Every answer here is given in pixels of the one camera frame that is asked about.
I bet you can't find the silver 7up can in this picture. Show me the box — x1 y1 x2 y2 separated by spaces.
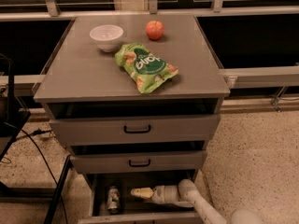
107 186 121 215

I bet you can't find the grey top drawer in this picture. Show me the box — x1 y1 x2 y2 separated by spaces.
50 115 220 147

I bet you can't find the grey middle drawer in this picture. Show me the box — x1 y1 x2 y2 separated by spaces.
71 151 206 174

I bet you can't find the red apple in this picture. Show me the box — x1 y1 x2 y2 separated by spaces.
146 21 164 40

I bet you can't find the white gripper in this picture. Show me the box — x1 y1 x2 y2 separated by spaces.
131 186 179 204

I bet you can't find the black stand frame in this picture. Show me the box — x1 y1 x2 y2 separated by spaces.
0 54 70 224

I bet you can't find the green snack bag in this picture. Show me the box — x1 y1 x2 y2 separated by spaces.
115 43 178 94

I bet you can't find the metal window railing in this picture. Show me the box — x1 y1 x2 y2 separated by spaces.
0 0 299 114

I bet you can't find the white ceramic bowl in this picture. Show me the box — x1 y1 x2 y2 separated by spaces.
90 24 123 52

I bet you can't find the grey bottom drawer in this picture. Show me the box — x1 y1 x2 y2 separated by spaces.
78 170 203 224

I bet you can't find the black cable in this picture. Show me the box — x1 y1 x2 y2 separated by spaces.
3 121 69 224

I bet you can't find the grey drawer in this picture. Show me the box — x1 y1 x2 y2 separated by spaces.
78 170 203 224
71 151 206 174
50 115 220 147

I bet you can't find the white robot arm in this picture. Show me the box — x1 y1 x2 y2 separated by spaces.
131 179 264 224

